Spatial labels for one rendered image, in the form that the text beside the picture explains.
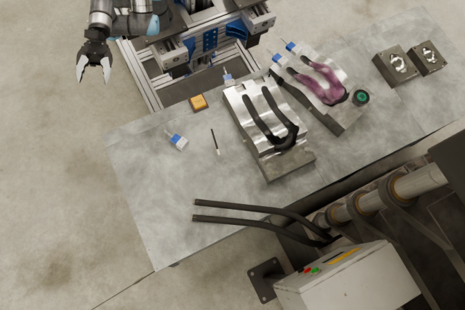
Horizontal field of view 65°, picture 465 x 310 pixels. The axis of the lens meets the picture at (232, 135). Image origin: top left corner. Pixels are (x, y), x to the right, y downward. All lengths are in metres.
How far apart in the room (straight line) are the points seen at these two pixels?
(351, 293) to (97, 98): 2.28
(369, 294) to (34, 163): 2.31
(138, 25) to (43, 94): 1.71
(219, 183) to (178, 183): 0.19
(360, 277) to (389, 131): 1.10
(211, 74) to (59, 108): 1.13
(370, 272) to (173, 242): 0.90
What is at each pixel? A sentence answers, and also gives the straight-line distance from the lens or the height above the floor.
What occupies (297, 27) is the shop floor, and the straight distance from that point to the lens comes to 3.23.
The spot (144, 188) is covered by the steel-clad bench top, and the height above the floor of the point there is 0.80.
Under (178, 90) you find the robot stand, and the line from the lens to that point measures 2.58.
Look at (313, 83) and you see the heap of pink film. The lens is 1.86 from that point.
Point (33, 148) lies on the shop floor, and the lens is 2.89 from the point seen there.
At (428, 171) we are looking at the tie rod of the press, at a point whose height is 1.71.
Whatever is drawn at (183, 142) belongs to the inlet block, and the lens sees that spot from 1.74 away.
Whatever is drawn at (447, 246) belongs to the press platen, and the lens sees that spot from 1.17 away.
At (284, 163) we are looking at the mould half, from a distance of 1.74.
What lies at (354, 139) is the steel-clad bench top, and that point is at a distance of 1.96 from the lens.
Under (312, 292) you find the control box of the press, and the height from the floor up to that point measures 1.47.
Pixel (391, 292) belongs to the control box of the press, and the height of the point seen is 1.47.
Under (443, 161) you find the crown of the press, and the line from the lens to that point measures 0.84.
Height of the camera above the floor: 2.50
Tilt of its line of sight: 69 degrees down
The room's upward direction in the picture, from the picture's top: 12 degrees clockwise
